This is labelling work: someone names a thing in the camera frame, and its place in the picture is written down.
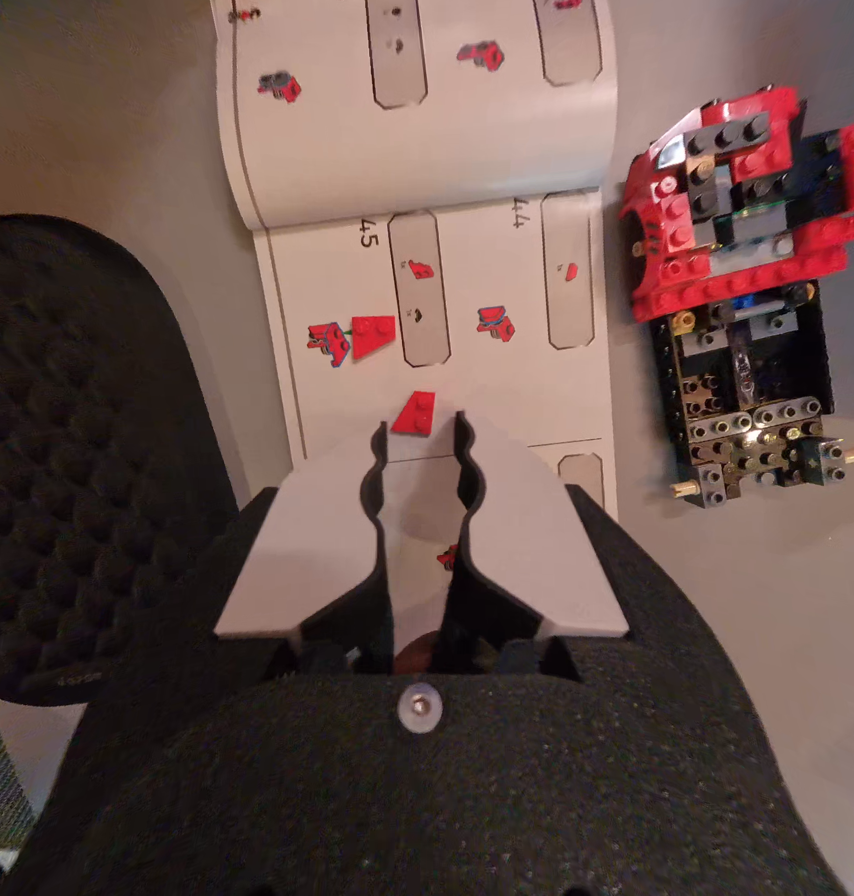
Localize lego instruction booklet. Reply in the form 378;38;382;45
210;0;620;631

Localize partly built lego car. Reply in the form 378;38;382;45
619;85;854;506

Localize red lego wedge plate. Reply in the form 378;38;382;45
350;315;397;361
390;391;436;438

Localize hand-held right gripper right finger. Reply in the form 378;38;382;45
448;410;632;641

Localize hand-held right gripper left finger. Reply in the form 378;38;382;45
214;420;390;641

